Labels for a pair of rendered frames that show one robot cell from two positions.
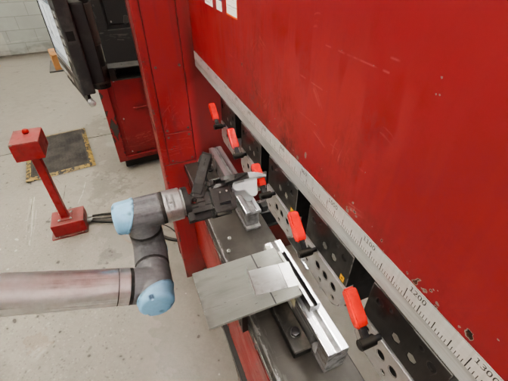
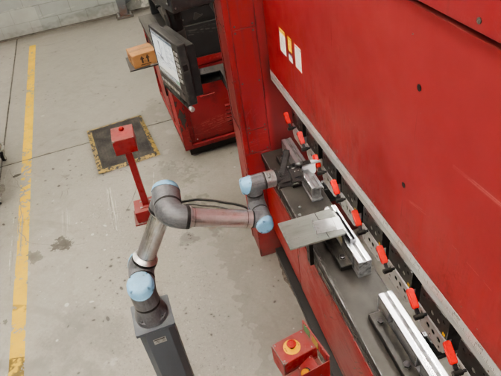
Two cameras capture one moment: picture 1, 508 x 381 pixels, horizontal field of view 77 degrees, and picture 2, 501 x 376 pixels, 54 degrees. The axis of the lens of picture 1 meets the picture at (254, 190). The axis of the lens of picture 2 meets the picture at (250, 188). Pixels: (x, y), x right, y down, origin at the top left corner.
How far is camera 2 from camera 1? 1.34 m
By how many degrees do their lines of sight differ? 10
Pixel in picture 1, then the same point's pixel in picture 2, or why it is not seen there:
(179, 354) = (259, 314)
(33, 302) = (215, 220)
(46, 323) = not seen: hidden behind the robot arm
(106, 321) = (195, 289)
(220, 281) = (295, 227)
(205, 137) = (277, 131)
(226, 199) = (298, 175)
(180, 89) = (259, 97)
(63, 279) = (225, 212)
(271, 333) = (328, 259)
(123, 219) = (247, 186)
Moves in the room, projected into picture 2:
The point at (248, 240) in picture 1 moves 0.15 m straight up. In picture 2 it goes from (313, 208) to (312, 186)
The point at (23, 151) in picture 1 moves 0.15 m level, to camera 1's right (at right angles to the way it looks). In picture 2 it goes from (121, 146) to (142, 145)
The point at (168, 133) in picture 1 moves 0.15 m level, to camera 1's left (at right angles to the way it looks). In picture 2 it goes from (250, 130) to (224, 130)
